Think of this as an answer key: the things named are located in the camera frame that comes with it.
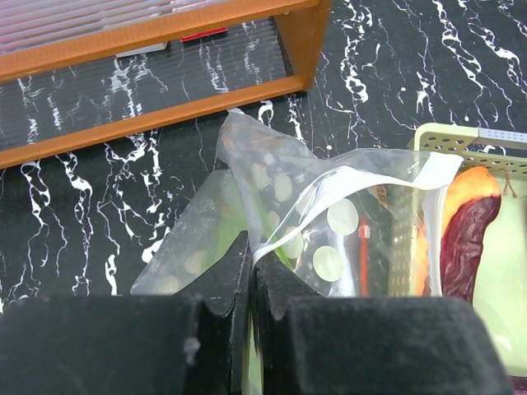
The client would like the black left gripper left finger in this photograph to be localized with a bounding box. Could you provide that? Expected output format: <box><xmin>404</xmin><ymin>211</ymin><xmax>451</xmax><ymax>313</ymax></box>
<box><xmin>1</xmin><ymin>233</ymin><xmax>251</xmax><ymax>394</ymax></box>

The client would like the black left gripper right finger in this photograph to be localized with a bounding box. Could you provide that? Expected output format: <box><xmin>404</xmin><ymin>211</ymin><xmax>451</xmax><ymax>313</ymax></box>
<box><xmin>253</xmin><ymin>255</ymin><xmax>513</xmax><ymax>394</ymax></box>

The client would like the clear bag of white discs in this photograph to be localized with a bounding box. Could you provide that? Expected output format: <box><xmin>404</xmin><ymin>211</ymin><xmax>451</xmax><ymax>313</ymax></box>
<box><xmin>130</xmin><ymin>109</ymin><xmax>464</xmax><ymax>395</ymax></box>

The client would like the dark red toy sweet potato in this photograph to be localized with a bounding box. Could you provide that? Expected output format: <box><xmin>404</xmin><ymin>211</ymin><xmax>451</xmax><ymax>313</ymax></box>
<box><xmin>440</xmin><ymin>195</ymin><xmax>501</xmax><ymax>304</ymax></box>

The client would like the pale green perforated basket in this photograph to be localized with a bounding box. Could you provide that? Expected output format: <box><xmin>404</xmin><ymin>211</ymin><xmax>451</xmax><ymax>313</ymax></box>
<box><xmin>408</xmin><ymin>123</ymin><xmax>526</xmax><ymax>379</ymax></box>

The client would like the green toy leaf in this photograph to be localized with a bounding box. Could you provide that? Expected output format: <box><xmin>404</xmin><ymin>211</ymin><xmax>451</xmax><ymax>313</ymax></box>
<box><xmin>213</xmin><ymin>216</ymin><xmax>246</xmax><ymax>262</ymax></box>

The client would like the purple toy eggplant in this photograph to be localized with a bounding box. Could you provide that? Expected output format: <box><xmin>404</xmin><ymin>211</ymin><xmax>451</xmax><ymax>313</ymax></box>
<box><xmin>510</xmin><ymin>375</ymin><xmax>527</xmax><ymax>395</ymax></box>

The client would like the small white item under shelf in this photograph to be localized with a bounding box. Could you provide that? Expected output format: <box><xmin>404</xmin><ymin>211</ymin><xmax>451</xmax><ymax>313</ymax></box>
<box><xmin>115</xmin><ymin>42</ymin><xmax>168</xmax><ymax>58</ymax></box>

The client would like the small red item under shelf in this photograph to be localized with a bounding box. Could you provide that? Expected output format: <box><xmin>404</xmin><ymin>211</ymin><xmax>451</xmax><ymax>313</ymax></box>
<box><xmin>180</xmin><ymin>27</ymin><xmax>228</xmax><ymax>42</ymax></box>

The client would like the wooden shelf rack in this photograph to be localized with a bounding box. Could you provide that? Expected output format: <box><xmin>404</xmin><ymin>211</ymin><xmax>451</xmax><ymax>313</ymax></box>
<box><xmin>1</xmin><ymin>1</ymin><xmax>332</xmax><ymax>168</ymax></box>

